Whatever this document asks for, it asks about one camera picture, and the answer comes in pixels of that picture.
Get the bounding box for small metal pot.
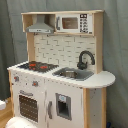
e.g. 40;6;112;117
65;70;77;78

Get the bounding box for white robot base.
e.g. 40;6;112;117
5;117;37;128

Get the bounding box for wooden toy kitchen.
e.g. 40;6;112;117
8;10;115;128

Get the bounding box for black toy faucet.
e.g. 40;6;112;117
77;50;95;70

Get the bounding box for grey toy sink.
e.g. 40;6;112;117
53;67;93;81

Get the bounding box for black stovetop red burners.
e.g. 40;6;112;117
20;61;57;72

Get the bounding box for right red stove knob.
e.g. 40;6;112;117
32;81;39;87

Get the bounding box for red stove knob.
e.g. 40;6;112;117
32;81;39;87
14;76;19;82

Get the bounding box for grey ice dispenser panel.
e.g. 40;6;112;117
56;93;72;120

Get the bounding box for toy microwave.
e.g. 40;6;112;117
56;14;93;34

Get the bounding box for grey range hood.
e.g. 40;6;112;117
26;15;54;34

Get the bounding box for left red stove knob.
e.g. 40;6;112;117
14;76;19;82

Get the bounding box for toy oven door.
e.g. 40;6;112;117
19;90;38;122

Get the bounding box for grey cabinet door handle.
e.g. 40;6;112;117
48;101;52;119

